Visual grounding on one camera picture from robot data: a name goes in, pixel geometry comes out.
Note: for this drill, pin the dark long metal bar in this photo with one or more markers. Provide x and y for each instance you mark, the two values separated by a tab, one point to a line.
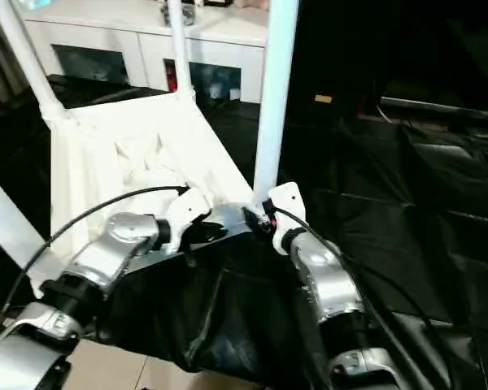
451	109

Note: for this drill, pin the dark grey curtain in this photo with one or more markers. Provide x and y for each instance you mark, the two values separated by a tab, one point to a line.
8	53

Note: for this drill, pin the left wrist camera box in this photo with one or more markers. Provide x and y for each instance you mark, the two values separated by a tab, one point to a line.
187	211

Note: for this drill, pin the white cabinet with glass doors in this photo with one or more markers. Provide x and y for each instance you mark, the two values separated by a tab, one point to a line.
105	32

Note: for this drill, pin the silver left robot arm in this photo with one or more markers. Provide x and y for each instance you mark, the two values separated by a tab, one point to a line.
105	252

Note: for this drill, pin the white plastic table top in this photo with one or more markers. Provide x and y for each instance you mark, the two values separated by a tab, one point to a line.
105	162

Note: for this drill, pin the black mat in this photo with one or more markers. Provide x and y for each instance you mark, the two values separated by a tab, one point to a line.
390	183

